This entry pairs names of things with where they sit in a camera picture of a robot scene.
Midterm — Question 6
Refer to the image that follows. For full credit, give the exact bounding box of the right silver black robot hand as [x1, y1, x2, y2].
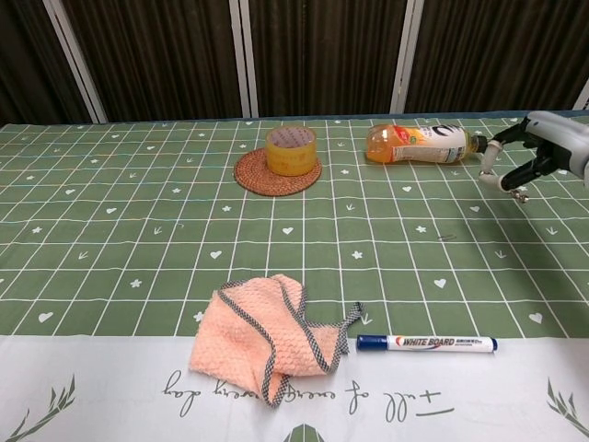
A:
[478, 110, 589, 194]

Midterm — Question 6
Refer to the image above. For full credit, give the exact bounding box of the orange drink bottle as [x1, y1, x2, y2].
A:
[365, 122, 489, 166]

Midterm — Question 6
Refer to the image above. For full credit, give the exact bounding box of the blue whiteboard marker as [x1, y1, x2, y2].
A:
[356, 333, 500, 355]

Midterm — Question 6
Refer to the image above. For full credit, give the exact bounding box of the yellow tape roll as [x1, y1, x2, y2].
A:
[265, 126, 318, 177]

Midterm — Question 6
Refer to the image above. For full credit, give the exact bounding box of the round woven coaster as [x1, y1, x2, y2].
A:
[233, 146, 323, 198]

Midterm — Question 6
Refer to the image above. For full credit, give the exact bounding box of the pink cloth with grey trim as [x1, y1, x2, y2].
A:
[188, 273, 367, 408]

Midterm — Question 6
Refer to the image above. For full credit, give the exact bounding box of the green grid tablecloth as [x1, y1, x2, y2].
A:
[0, 109, 589, 442]

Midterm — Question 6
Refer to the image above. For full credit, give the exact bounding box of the white partition post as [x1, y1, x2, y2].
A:
[228, 0, 261, 119]
[572, 77, 589, 111]
[390, 0, 422, 114]
[42, 0, 110, 123]

